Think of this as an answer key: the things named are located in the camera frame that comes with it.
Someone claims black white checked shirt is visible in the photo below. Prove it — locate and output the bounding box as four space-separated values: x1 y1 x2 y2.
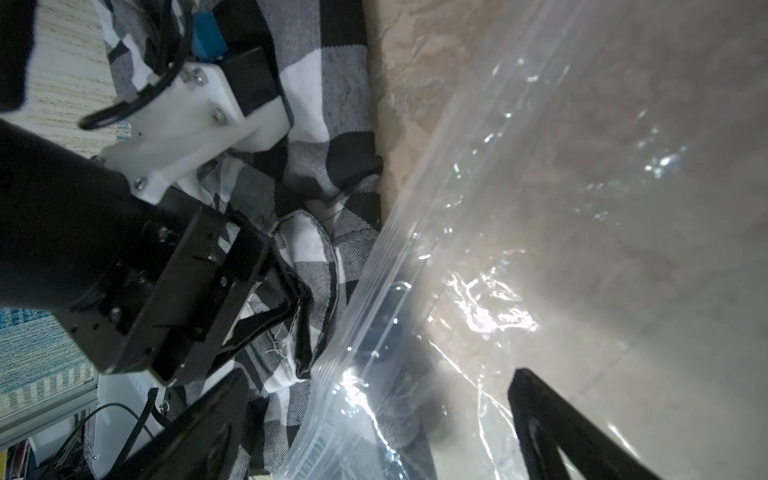
89 0 433 480

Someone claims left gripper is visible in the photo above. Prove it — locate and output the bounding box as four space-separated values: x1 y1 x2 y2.
53 11 295 385

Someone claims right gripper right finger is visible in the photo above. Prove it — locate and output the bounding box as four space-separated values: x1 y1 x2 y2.
508 368 657 479

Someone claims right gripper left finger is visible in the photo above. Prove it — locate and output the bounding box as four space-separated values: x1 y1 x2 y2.
107 370 248 480

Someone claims clear plastic vacuum bag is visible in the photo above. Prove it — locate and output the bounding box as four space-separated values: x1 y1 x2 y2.
274 1 767 479

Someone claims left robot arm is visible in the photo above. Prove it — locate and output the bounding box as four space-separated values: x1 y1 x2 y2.
1 1 304 385

